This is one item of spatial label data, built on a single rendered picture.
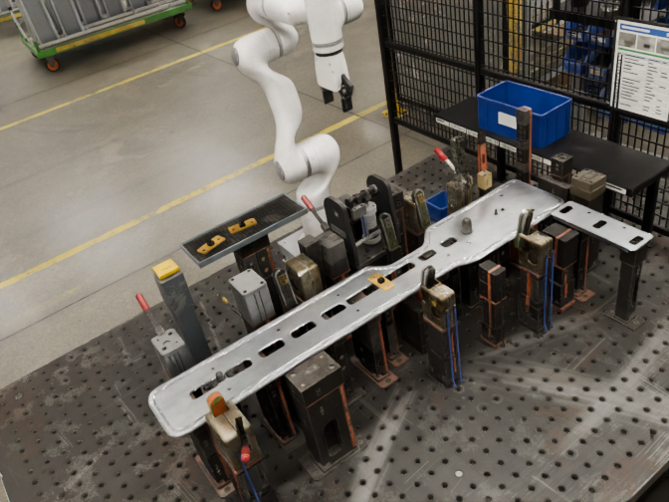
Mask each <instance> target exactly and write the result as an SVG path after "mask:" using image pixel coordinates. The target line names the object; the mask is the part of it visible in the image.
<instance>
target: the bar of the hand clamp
mask: <svg viewBox="0 0 669 502"><path fill-rule="evenodd" d="M450 144H451V149H452V155H453V161H454V166H455V172H456V178H457V180H459V181H460V182H461V183H462V185H463V189H462V190H464V183H463V177H464V178H465V179H466V180H467V183H466V184H465V185H466V186H471V184H470V178H469V172H468V166H467V160H466V154H465V148H466V147H467V145H468V140H467V139H463V136H460V135H457V136H455V137H453V138H451V139H450ZM462 175H463V177H462Z"/></svg>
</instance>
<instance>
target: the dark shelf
mask: <svg viewBox="0 0 669 502"><path fill-rule="evenodd" d="M433 118H434V121H435V122H437V123H439V124H442V125H445V126H448V127H450V128H453V129H456V130H459V131H461V132H464V133H466V134H469V135H472V136H474V137H477V134H478V132H480V131H483V130H484V129H483V128H480V127H479V120H478V99H477V98H475V97H470V98H468V99H466V100H464V101H462V102H460V103H458V104H456V105H454V106H451V107H449V108H447V109H445V110H443V111H441V112H439V113H437V114H435V115H434V116H433ZM486 142H489V143H492V144H494V145H497V146H499V147H502V148H504V149H507V150H510V151H512V152H515V153H517V147H516V146H515V141H514V140H513V139H510V138H507V137H505V136H502V135H499V134H496V133H494V132H491V131H488V130H486ZM560 152H563V153H566V154H568V155H571V156H573V161H572V172H571V174H572V175H576V174H577V173H579V172H581V171H582V170H584V169H586V168H589V169H591V170H594V171H597V172H599V173H602V174H605V175H606V188H607V189H610V190H613V191H615V192H618V193H620V194H623V195H625V196H628V197H633V196H634V195H636V194H637V193H639V192H640V191H642V190H643V189H645V188H646V187H648V186H649V185H651V184H652V183H654V182H655V181H657V180H658V179H660V178H661V177H663V176H664V175H666V174H667V173H669V160H667V159H664V158H661V157H658V156H655V155H652V154H649V153H646V152H642V151H639V150H636V149H633V148H630V147H627V146H624V145H621V144H618V143H615V142H612V141H609V140H606V139H603V138H600V137H597V136H594V135H591V134H587V133H584V132H581V131H578V130H575V129H572V128H570V129H569V133H568V134H567V135H565V136H563V137H562V138H560V139H558V140H556V141H555V142H553V143H551V144H549V145H548V146H546V147H544V148H542V149H538V148H535V147H532V159H533V160H535V161H538V162H540V163H543V164H546V165H548V166H551V158H552V157H553V156H555V155H556V154H558V153H560Z"/></svg>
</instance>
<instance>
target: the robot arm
mask: <svg viewBox="0 0 669 502"><path fill-rule="evenodd" d="M247 10H248V13H249V15H250V16H251V18H252V19H253V20H254V21H256V22H257V23H259V24H261V25H264V26H266V27H268V28H266V29H263V30H260V31H257V32H255V33H252V34H249V35H247V36H245V37H242V38H241V39H239V40H238V41H237V42H236V43H235V44H234V46H233V50H232V58H233V62H234V64H235V66H236V67H237V69H238V70H239V71H240V72H241V73H242V74H244V75H245V76H247V77H249V78H250V79H252V80H253V81H255V82H256V83H257V84H258V85H259V86H260V87H261V88H262V89H263V91H264V92H265V94H266V97H267V99H268V102H269V104H270V107H271V110H272V112H273V115H274V119H275V123H276V144H275V153H274V164H275V170H276V172H277V174H278V177H280V178H281V180H283V181H284V182H287V183H296V182H299V181H302V183H301V184H300V185H299V187H298V189H297V192H296V196H297V201H299V202H300V203H302V204H303V205H305V204H304V202H303V201H302V199H301V196H302V195H305V196H306V197H307V198H308V199H309V201H310V202H311V204H312V205H313V206H314V208H315V211H316V212H317V214H318V215H319V216H320V218H321V219H322V220H323V222H326V223H328V222H327V217H326V212H325V207H324V200H325V198H327V197H329V196H330V183H331V181H332V179H333V177H334V175H335V171H336V169H337V166H338V163H339V148H338V144H337V143H336V141H335V140H334V139H333V138H332V137H331V136H330V135H328V134H318V135H315V136H312V137H310V138H307V139H305V140H303V141H301V142H299V143H296V144H295V134H296V132H297V130H298V128H299V126H300V124H301V121H302V116H303V111H302V105H301V102H300V99H299V96H298V93H297V90H296V87H295V85H294V84H293V82H292V81H291V80H290V79H289V78H287V77H285V76H283V75H280V74H278V73H276V72H273V71H272V70H271V69H270V68H269V67H268V62H271V61H273V60H276V59H279V58H281V57H284V56H286V55H288V54H290V53H292V52H293V51H294V50H295V49H296V47H297V45H298V41H299V35H298V32H297V30H296V29H295V27H294V26H293V25H302V24H307V23H308V24H309V29H310V34H311V40H312V45H313V51H314V52H315V66H316V76H317V81H318V84H319V85H320V86H321V90H322V93H323V98H324V104H328V103H330V102H333V101H334V95H333V92H339V93H340V95H341V97H342V99H340V100H341V106H342V111H343V112H344V113H346V112H348V111H350V110H352V101H351V96H352V93H353V84H352V82H351V81H350V80H349V76H348V71H347V66H346V62H345V58H344V54H343V51H342V47H343V38H342V31H341V28H342V26H343V25H344V24H347V23H350V22H352V21H354V20H356V19H357V18H359V17H360V16H361V14H362V12H363V3H362V0H247ZM342 86H343V87H342ZM344 89H345V93H343V91H342V90H344ZM305 206H306V205H305ZM306 207H307V206H306ZM308 211H309V213H307V214H305V215H304V216H302V217H301V219H302V224H303V228H304V233H303V234H302V235H301V236H300V238H299V240H300V239H302V238H304V237H305V236H307V235H309V234H311V235H313V236H314V237H316V236H318V235H320V234H322V233H323V232H324V230H323V229H322V228H321V223H320V222H319V221H318V219H317V218H316V217H315V215H314V214H313V213H312V211H310V210H309V209H308Z"/></svg>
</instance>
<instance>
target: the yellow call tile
mask: <svg viewBox="0 0 669 502"><path fill-rule="evenodd" d="M152 270H153V272H154V273H155V274H156V275H157V276H158V278H159V279H160V280H161V279H163V278H165V277H167V276H169V275H171V274H173V273H175V272H177V271H179V267H178V266H177V265H176V264H175V263H174V262H173V261H172V260H171V259H168V260H166V261H164V262H162V263H160V264H158V265H156V266H154V267H152Z"/></svg>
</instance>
